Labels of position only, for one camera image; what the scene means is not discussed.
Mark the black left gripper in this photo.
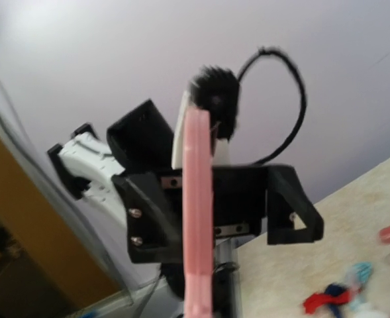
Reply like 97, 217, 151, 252
111, 164, 324, 264

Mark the pink plastic hand brush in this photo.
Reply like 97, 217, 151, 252
182, 107, 214, 318

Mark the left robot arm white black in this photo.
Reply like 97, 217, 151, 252
48, 48, 324, 268

